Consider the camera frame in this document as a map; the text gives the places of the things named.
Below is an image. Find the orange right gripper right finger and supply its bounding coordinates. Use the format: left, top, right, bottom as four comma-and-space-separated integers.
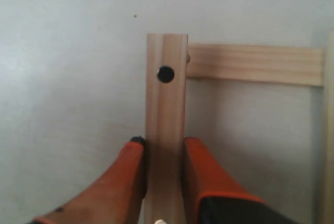
182, 137, 294, 224

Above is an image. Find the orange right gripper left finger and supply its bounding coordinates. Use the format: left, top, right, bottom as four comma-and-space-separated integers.
31, 137, 146, 223

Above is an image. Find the wooden stick with two holes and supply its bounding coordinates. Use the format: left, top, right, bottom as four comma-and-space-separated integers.
144, 33, 188, 223

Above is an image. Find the wooden stick with end hole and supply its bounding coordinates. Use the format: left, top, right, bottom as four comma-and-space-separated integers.
187, 44, 324, 87

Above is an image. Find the plain wooden stick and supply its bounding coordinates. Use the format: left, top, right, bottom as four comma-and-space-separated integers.
323, 33, 333, 223

